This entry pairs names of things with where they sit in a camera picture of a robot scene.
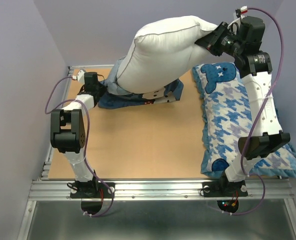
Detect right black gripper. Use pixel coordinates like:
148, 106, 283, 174
197, 20, 247, 58

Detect dark blue lettered pillowcase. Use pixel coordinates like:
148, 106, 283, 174
97, 56, 185, 110

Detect white pillow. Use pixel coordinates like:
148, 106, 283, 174
116, 15, 217, 94

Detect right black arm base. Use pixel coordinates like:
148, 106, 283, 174
199, 180, 248, 214

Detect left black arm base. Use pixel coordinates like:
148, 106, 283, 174
66, 180, 115, 218

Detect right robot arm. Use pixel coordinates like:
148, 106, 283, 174
195, 16, 291, 197

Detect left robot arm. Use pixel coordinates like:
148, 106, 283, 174
45, 69, 106, 198

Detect blue houndstooth bear pillow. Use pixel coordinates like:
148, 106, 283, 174
191, 58, 296, 180

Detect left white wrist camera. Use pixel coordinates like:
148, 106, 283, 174
71, 69, 87, 85

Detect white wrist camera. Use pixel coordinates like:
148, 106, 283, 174
71, 69, 87, 85
228, 5, 248, 34

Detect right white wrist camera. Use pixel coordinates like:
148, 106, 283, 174
228, 5, 248, 34

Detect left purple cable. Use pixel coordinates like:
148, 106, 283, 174
44, 76, 115, 218

